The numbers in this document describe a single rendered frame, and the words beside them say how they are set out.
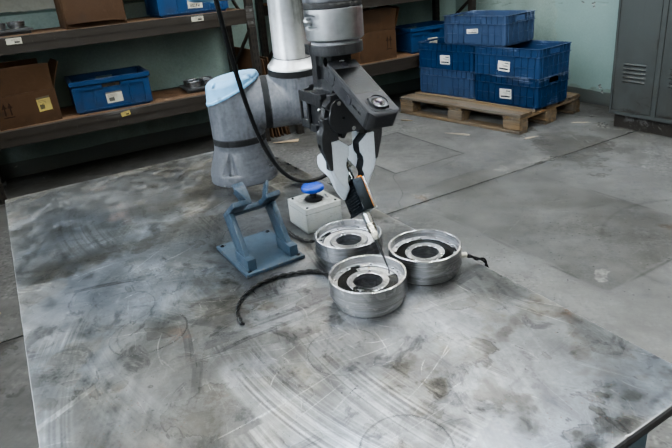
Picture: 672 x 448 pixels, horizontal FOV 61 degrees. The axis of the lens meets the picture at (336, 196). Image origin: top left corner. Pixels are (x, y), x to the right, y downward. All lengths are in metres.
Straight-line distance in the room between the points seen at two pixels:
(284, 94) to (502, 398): 0.80
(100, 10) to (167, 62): 0.86
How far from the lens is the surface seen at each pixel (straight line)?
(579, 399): 0.66
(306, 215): 0.98
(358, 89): 0.71
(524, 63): 4.42
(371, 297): 0.73
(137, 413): 0.69
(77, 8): 4.12
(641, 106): 4.39
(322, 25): 0.73
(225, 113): 1.23
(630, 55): 4.39
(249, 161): 1.24
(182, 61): 4.83
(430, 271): 0.80
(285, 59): 1.22
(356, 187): 0.78
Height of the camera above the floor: 1.22
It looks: 22 degrees down
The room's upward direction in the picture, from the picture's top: 5 degrees counter-clockwise
